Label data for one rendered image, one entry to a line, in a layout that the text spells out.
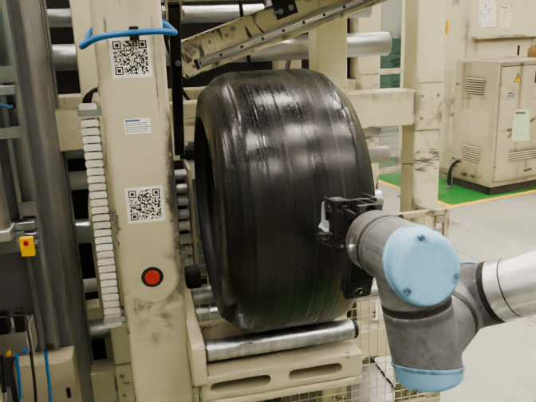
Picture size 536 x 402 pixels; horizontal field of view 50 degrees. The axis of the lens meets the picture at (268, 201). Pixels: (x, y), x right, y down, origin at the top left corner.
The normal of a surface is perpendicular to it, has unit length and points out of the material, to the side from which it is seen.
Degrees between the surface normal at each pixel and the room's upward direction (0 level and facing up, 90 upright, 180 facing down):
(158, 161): 90
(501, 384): 0
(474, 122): 90
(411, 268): 78
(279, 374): 90
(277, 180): 68
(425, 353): 88
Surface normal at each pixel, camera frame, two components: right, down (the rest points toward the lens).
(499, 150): 0.40, 0.24
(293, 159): 0.18, -0.25
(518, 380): -0.04, -0.96
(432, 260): 0.21, 0.06
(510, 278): -0.75, -0.23
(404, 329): -0.57, 0.29
